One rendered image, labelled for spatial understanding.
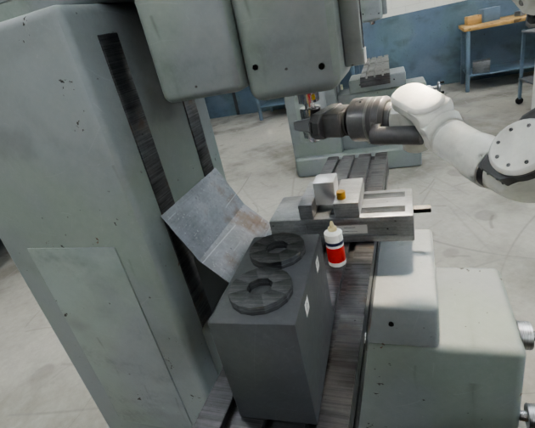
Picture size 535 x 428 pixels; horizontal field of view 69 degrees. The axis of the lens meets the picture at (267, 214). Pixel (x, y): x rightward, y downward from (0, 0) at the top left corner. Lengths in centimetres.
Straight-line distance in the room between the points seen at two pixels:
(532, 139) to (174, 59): 64
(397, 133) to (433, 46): 666
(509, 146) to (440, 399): 71
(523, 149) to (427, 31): 683
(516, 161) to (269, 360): 40
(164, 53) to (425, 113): 52
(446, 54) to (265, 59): 670
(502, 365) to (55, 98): 110
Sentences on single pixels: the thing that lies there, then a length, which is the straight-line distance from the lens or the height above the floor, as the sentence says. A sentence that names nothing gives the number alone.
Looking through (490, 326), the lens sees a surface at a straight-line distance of 106.
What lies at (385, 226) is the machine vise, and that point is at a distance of 96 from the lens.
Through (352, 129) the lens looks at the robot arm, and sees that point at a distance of 82.
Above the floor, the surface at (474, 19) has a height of 95.
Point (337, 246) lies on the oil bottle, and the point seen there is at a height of 99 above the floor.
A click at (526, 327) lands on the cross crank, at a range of 118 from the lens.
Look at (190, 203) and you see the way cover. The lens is 107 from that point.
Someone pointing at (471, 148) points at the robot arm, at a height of 122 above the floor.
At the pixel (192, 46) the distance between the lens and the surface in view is 84.
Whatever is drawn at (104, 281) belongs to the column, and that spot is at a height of 95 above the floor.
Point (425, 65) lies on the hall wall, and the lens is 743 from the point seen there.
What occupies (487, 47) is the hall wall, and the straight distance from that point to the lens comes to 749.
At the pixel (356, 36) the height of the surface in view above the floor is 139.
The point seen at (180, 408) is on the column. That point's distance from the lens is 135.
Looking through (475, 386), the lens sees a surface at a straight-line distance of 109.
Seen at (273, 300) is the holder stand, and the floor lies 113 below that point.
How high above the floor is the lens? 144
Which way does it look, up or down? 25 degrees down
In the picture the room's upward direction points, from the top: 13 degrees counter-clockwise
